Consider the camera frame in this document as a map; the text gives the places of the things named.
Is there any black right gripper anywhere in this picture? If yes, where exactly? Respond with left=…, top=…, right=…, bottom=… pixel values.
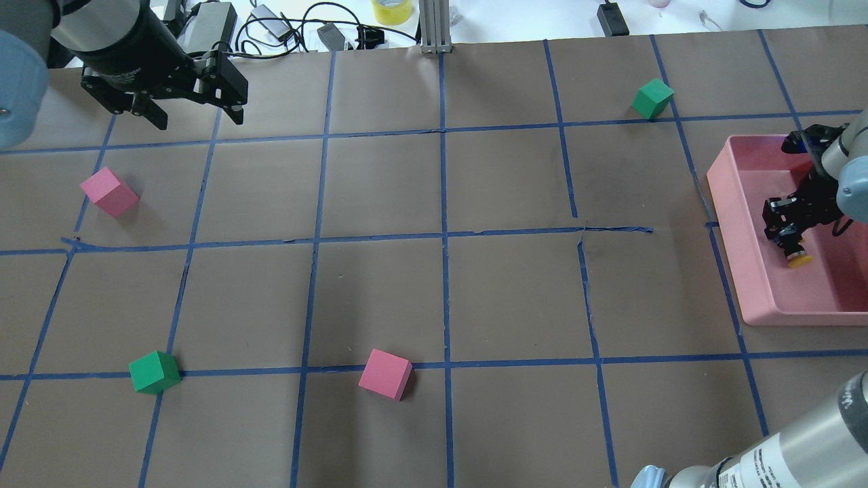
left=762, top=169, right=844, bottom=246

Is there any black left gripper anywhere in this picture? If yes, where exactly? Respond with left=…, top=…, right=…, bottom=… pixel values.
left=68, top=1, right=249, bottom=131

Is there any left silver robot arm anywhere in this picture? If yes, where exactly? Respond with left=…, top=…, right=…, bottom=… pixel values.
left=1, top=1, right=249, bottom=148

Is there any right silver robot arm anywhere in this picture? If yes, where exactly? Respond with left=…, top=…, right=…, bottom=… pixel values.
left=633, top=113, right=866, bottom=487

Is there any large black power brick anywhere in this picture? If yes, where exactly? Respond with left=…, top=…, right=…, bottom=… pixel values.
left=178, top=2, right=237, bottom=58

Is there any pink plastic bin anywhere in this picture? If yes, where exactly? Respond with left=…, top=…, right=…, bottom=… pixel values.
left=707, top=135, right=867, bottom=327

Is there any pink cube far side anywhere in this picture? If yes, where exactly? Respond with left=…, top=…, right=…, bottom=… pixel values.
left=80, top=167, right=140, bottom=218

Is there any pink cube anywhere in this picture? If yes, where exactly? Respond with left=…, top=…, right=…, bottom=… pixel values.
left=80, top=167, right=140, bottom=218
left=357, top=349, right=413, bottom=401

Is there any green cube near bin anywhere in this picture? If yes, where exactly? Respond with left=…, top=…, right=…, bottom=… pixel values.
left=631, top=78, right=675, bottom=120

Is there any yellow tape roll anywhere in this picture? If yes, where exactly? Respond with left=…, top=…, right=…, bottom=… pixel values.
left=371, top=0, right=413, bottom=26

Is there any black power adapter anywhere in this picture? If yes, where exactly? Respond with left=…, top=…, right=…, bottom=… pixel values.
left=596, top=1, right=630, bottom=37

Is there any green cube far side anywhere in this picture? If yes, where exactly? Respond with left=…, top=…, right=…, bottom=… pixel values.
left=128, top=351, right=182, bottom=395

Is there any pink cube centre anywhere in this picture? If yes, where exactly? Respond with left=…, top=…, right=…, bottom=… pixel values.
left=357, top=349, right=413, bottom=401

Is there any aluminium frame post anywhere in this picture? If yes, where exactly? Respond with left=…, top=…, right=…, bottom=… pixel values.
left=418, top=0, right=453, bottom=54

